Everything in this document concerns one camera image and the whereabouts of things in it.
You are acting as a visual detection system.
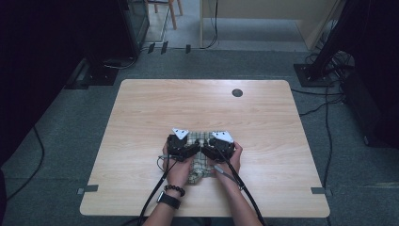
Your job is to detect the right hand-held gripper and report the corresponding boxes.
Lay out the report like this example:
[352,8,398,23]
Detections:
[200,130,236,165]

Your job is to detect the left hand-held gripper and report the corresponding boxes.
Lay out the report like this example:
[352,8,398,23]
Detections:
[166,127,202,163]

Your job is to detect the plaid button-up shirt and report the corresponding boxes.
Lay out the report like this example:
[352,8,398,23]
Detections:
[184,130,233,186]

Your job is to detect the person's right hand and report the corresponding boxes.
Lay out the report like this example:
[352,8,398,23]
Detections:
[208,141,244,185]

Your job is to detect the person's left hand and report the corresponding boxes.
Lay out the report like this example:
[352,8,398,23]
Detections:
[161,141,196,189]

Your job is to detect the black wristwatch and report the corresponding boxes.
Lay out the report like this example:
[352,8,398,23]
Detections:
[156,190,183,210]

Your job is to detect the grey tape strip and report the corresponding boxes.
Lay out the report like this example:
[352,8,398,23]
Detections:
[310,186,333,196]
[76,184,100,196]

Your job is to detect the black flat stand base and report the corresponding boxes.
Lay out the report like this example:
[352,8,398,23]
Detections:
[64,56,120,90]

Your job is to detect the black square stand base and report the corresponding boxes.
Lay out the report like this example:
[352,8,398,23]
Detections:
[293,62,335,89]

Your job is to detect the dark glass cabinet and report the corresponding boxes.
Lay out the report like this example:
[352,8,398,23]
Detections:
[118,0,151,58]

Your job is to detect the wooden chair legs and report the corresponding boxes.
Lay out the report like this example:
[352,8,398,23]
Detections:
[145,0,184,31]

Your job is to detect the light wooden desk panel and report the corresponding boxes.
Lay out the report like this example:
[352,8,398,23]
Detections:
[199,0,346,51]

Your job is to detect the black equipment box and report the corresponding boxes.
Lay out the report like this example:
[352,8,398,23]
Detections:
[340,67,399,149]

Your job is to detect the black slanted stand pole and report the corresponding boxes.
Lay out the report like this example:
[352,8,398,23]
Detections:
[309,0,371,81]

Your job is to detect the dark curtain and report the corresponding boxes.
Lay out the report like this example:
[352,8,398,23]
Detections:
[0,0,92,166]

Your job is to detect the grey right cable plug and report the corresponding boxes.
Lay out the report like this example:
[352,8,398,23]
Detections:
[214,165,245,190]

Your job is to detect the black bead bracelet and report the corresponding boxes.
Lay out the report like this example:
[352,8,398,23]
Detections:
[163,184,186,198]

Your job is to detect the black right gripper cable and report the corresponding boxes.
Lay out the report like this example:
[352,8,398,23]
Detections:
[215,145,267,226]

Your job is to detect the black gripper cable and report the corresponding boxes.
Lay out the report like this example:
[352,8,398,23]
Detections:
[215,145,267,226]
[136,154,177,226]

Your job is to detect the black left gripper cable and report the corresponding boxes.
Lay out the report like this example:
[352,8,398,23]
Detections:
[136,154,177,226]

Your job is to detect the white floor cable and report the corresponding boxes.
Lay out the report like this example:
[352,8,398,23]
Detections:
[103,56,139,71]

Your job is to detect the long black floor cable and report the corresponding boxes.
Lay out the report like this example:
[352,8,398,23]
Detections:
[321,84,334,189]

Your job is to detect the black hanging cable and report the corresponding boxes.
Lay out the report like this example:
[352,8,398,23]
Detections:
[200,0,220,50]

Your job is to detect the black curved floor cable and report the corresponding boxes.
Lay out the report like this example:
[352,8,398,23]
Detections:
[6,125,46,202]

